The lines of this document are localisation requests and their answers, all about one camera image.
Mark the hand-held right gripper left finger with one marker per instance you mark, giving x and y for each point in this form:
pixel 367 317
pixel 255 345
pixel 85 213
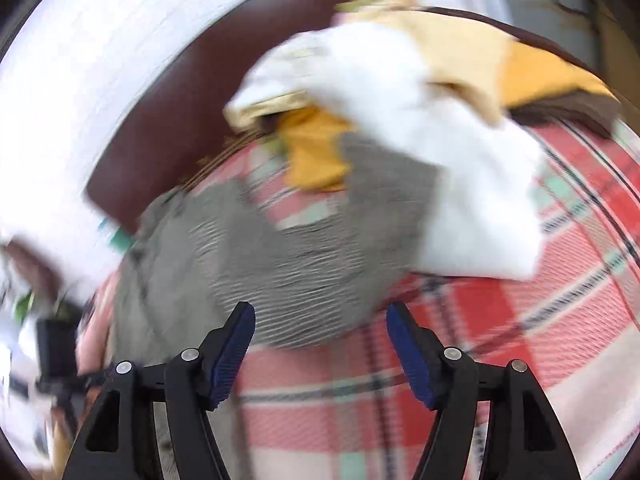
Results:
pixel 232 355

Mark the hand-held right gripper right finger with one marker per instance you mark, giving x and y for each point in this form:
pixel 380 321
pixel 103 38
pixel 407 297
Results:
pixel 410 360

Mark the grey striped garment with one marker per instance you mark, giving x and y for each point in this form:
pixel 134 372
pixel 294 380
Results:
pixel 300 270

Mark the white garment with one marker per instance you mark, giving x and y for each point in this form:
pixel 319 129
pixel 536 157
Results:
pixel 450 185

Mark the plastic bottle with green label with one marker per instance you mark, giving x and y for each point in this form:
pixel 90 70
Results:
pixel 117 237

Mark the plaid bed sheet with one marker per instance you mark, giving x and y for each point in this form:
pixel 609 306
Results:
pixel 550 320

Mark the mustard yellow garment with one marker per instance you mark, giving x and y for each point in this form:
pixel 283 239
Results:
pixel 315 155

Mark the brown wooden headboard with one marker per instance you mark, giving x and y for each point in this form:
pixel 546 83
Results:
pixel 200 110

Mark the pale yellow garment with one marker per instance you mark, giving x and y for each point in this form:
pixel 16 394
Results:
pixel 450 55

